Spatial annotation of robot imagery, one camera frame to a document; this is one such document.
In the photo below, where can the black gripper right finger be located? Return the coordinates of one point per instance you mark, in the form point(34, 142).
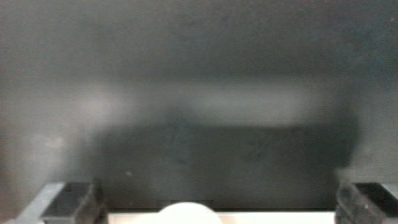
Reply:
point(367, 203)

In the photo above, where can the white drawer tray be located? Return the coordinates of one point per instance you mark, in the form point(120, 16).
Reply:
point(193, 213)

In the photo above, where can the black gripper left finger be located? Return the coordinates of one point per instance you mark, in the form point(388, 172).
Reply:
point(68, 204)

